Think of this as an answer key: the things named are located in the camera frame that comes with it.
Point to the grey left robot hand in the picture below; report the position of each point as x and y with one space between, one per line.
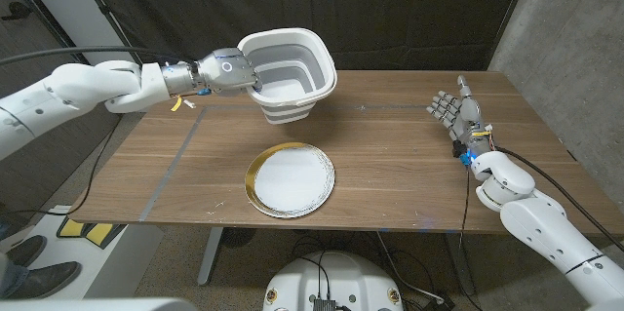
226 69

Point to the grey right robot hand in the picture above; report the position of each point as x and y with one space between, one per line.
470 116

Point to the white grey collapsible bucket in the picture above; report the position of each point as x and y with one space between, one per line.
292 69

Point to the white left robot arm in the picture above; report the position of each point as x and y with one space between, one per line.
88 89

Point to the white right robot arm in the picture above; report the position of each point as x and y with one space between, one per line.
546 223

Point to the white plate with gold rim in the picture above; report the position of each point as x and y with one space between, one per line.
292 179

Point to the black backdrop stand pole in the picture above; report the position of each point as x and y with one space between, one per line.
102 9
512 6

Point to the grey table leg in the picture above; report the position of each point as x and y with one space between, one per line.
210 257
453 247

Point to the black power adapter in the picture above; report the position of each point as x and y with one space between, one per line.
439 302

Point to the white floor platform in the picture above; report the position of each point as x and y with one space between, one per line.
131 252

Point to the yellow black foot pedal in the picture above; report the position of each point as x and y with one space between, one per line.
72 228
102 234

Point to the white robot torso base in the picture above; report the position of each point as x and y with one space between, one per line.
336 277

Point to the grey module on torso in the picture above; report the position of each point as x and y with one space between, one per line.
324 304

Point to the white robot chest edge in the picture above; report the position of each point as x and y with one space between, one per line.
97 305

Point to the blue jeans leg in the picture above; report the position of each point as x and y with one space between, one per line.
12 279

